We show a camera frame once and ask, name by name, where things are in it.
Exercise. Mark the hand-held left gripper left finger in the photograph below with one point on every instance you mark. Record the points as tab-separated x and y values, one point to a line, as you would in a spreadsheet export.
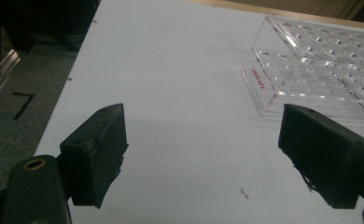
96	155

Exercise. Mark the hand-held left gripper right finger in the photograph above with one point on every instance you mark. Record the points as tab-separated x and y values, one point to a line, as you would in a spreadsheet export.
326	155

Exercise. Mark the clear acrylic tube rack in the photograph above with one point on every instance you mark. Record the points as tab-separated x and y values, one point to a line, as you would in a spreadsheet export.
310	62

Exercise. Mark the black tripod stand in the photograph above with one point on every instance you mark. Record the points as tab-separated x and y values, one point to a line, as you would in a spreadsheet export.
46	21

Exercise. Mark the wooden table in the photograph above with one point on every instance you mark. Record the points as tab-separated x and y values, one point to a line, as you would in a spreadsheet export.
295	14

